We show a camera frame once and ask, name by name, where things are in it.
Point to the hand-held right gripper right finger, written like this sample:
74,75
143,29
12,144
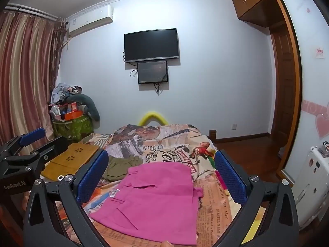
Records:
230,177

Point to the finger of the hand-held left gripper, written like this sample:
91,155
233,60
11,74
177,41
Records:
48,150
32,135

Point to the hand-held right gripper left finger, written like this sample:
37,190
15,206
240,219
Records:
92,176

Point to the pink pants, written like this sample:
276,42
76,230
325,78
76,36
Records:
156,198

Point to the olive green pants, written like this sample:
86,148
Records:
120,168

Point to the bamboo lap tray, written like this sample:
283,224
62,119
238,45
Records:
69,159

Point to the small white device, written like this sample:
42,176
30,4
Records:
60,177

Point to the green patterned bag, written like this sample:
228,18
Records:
74,128

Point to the orange box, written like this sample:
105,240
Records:
74,115

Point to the pile of mixed clothes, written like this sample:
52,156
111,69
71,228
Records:
64,92

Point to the striped pink curtain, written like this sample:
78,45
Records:
28,77

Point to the grey plush pillow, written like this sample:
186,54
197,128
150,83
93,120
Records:
88,103

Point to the newspaper printed blanket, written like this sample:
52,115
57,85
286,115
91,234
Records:
169,144

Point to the white cabinet with stickers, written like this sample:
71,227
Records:
311,185

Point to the yellow foam tube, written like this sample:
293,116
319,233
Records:
153,114

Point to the wooden door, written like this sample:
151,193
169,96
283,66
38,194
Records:
284,82

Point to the small black monitor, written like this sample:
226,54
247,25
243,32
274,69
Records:
153,72

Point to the white sliding wardrobe door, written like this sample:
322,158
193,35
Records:
305,77

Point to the white air conditioner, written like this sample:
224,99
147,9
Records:
90,20

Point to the wooden overhead cabinet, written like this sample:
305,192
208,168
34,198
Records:
254,2

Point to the wooden bed post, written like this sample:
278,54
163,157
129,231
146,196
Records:
213,135

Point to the curtain rail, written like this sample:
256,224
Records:
33,11

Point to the black wall television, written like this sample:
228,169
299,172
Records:
151,45

